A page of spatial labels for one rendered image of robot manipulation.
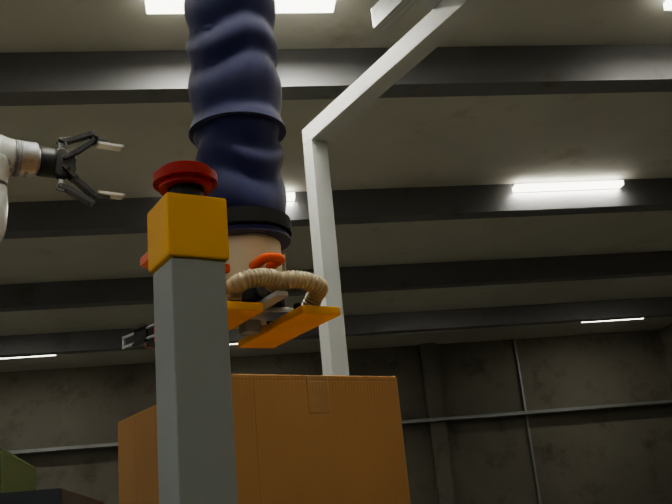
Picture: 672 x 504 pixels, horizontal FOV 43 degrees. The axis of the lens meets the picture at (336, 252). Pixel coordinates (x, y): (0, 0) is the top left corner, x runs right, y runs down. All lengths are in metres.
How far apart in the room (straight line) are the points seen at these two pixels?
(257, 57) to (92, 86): 4.17
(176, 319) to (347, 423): 0.90
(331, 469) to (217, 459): 0.85
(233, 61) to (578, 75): 4.91
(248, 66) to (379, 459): 0.97
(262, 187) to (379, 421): 0.61
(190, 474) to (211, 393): 0.08
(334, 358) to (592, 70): 3.06
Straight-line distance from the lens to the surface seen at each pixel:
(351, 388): 1.74
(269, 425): 1.64
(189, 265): 0.89
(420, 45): 4.82
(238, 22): 2.18
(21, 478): 1.69
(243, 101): 2.08
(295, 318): 1.91
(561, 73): 6.78
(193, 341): 0.87
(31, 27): 6.20
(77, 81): 6.29
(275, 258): 1.89
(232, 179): 2.00
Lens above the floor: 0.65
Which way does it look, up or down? 18 degrees up
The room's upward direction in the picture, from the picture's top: 5 degrees counter-clockwise
